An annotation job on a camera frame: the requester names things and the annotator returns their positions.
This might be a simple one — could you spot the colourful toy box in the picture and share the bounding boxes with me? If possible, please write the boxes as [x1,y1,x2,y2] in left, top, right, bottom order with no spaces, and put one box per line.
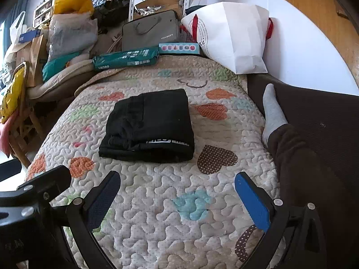
[159,43,200,56]

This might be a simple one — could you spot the pink seat cushion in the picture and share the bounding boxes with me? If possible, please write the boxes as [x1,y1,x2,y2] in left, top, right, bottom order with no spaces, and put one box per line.
[0,118,11,157]

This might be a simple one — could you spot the brown paper bag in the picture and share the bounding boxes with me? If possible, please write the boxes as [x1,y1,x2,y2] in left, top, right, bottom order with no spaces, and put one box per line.
[15,34,48,88]

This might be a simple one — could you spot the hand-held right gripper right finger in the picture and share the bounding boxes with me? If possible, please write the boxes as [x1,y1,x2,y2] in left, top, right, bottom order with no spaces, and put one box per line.
[234,172,327,269]

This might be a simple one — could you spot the person's brown trouser leg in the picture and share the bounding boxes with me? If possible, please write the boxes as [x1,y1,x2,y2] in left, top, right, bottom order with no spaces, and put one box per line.
[266,123,359,269]

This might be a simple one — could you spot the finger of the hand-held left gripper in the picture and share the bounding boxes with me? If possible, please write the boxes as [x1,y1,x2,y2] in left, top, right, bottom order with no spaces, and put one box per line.
[0,166,72,219]
[0,161,22,181]

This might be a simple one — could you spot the green packet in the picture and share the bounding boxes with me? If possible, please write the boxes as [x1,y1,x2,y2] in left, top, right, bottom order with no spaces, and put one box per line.
[92,47,160,70]

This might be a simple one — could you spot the wooden panel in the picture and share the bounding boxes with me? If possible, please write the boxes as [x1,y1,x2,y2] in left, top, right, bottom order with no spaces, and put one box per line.
[244,0,359,72]

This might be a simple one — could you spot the wooden chair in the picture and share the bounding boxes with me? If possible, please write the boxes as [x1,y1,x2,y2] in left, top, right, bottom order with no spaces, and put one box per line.
[8,62,47,169]

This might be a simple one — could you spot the beige padded lounge chair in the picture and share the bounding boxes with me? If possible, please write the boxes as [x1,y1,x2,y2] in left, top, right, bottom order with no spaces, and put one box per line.
[26,59,96,100]

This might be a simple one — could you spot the yellow bag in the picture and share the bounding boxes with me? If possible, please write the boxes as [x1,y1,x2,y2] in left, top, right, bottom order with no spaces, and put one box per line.
[53,0,95,16]

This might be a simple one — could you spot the black bag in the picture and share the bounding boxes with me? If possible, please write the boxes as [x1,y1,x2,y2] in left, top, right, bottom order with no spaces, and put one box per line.
[94,0,131,34]

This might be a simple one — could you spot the clear bag of grey clothes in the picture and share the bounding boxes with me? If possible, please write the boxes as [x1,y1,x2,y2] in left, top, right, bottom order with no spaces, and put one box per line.
[48,14,99,62]

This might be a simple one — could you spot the white wall shelf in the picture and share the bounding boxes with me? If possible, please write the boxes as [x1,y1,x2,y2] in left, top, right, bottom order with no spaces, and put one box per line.
[34,0,56,29]

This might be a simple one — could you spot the black pants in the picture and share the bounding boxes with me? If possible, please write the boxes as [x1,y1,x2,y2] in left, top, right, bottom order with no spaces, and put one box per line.
[98,89,195,163]

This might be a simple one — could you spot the dark brown mat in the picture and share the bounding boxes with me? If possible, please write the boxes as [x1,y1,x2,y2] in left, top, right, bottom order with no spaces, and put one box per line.
[247,74,359,191]

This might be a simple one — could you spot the blue box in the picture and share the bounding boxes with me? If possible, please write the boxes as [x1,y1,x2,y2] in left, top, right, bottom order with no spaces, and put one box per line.
[19,29,43,45]

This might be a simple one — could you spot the white plastic bag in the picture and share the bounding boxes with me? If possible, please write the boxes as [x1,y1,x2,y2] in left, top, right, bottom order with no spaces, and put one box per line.
[10,11,26,46]

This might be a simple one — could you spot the teal towel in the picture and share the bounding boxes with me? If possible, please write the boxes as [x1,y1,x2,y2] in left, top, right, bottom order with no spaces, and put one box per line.
[42,51,82,82]

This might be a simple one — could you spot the white paper bag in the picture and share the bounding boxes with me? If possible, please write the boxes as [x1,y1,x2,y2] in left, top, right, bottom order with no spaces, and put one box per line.
[181,2,274,75]

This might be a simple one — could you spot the yellow printed cushion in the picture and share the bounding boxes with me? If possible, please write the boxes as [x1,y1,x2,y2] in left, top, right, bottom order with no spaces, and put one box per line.
[0,63,27,124]

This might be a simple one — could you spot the grey sock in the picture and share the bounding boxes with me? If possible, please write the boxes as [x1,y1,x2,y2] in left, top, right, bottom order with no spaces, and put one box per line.
[261,83,289,145]

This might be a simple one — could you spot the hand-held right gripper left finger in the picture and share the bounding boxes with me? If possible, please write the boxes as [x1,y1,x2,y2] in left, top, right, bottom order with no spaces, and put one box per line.
[52,171,121,269]

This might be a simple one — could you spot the grey laptop bag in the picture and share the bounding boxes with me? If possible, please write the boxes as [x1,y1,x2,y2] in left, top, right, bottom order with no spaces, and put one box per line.
[121,10,180,52]

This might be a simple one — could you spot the heart print quilted blanket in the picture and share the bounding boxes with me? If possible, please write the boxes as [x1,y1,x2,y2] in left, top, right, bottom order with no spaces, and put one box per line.
[25,54,281,269]

